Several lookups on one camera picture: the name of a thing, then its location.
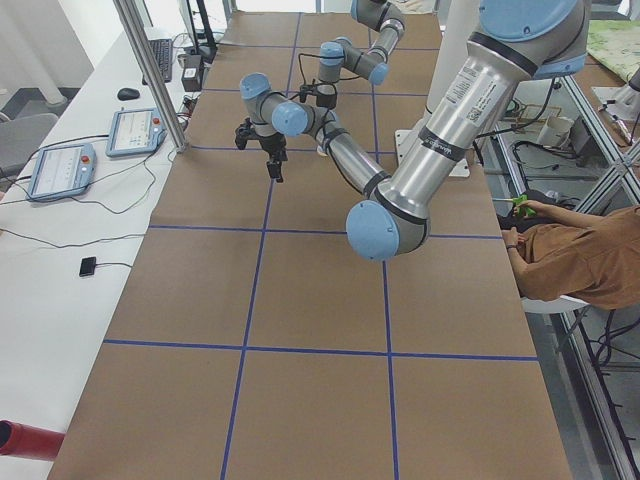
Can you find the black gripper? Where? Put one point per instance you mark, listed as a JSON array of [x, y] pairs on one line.
[[327, 99], [273, 145]]

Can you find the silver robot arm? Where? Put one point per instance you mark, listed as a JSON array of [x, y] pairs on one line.
[[371, 64], [513, 42]]

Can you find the blue tape grid lines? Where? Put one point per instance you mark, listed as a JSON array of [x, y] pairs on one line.
[[260, 250]]

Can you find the small black power box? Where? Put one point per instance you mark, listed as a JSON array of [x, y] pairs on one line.
[[192, 73]]

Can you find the far blue teach pendant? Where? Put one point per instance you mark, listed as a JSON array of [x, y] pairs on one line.
[[134, 132]]

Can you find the blue teach pendant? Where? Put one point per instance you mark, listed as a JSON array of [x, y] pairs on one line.
[[61, 172], [134, 132]]

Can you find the black keyboard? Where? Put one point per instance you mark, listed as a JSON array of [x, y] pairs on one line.
[[162, 50]]

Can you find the black computer mouse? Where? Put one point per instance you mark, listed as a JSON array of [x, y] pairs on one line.
[[128, 94]]

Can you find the brown paper table cover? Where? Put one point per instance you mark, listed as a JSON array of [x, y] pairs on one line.
[[320, 325]]

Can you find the small black puck device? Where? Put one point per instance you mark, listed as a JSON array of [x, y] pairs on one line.
[[87, 266]]

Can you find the near blue teach pendant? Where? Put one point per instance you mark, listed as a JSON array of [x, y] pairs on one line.
[[61, 172]]

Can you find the person in brown shirt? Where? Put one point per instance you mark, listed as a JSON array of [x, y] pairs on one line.
[[563, 252]]

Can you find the red cylinder bottle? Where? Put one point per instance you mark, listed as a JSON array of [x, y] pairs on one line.
[[25, 441]]

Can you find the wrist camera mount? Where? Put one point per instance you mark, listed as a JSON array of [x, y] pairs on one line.
[[308, 90], [244, 133]]

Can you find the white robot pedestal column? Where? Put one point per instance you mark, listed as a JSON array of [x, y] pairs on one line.
[[464, 96]]

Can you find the aluminium frame post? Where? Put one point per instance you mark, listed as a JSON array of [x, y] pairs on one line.
[[135, 31]]

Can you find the green handled tool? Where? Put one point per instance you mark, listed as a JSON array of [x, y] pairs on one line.
[[519, 211]]

